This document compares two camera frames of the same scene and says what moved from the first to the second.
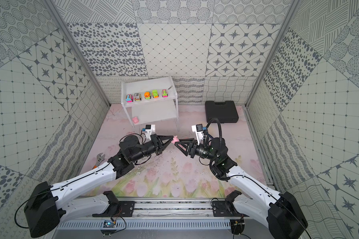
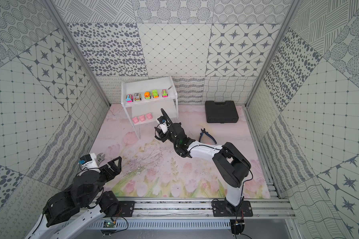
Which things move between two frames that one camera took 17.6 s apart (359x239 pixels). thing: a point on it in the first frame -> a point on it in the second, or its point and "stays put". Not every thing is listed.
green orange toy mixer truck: (147, 95) stays put
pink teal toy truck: (129, 98) stays put
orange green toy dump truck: (155, 93) stays put
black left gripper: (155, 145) -> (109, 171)
